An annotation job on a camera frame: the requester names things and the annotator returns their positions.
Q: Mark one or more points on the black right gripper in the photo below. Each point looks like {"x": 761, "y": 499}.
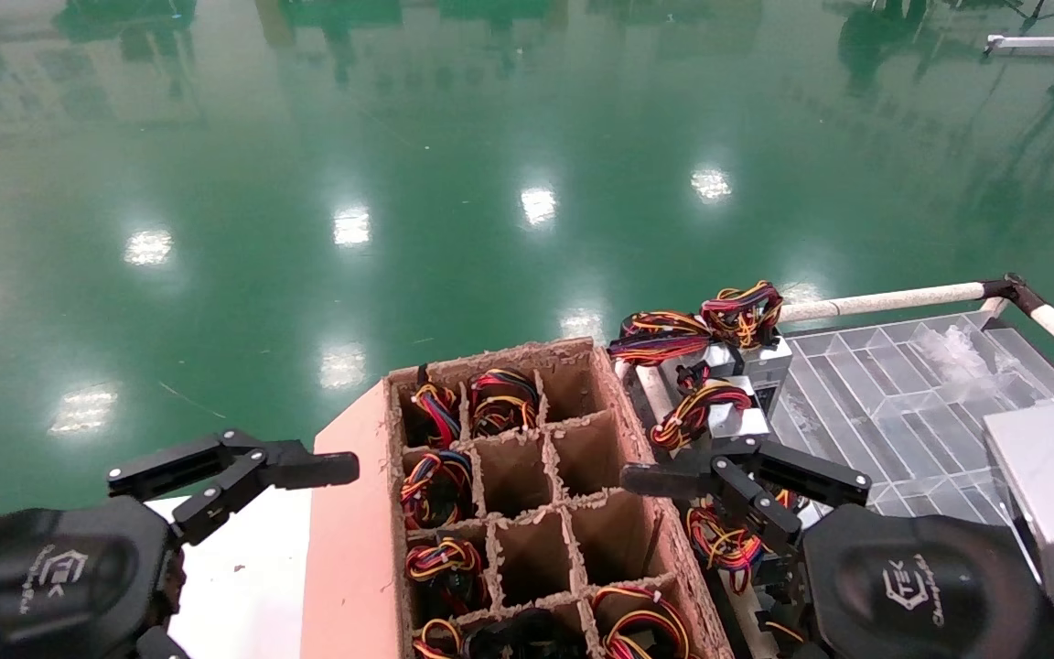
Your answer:
{"x": 920, "y": 586}

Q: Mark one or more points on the clear plastic divider tray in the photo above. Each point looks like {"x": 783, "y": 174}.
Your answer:
{"x": 893, "y": 403}

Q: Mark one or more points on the brown cardboard divider box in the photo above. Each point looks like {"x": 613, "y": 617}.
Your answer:
{"x": 532, "y": 540}

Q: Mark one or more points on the white metal floor frame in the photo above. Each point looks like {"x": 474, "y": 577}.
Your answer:
{"x": 1035, "y": 42}

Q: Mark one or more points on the black pipe joint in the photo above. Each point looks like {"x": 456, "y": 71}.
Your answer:
{"x": 1014, "y": 291}

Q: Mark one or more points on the pink cardboard flap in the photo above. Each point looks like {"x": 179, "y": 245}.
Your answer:
{"x": 349, "y": 549}

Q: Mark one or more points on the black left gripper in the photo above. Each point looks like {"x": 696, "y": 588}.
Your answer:
{"x": 51, "y": 577}

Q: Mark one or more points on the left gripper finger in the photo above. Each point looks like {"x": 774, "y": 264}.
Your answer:
{"x": 317, "y": 469}

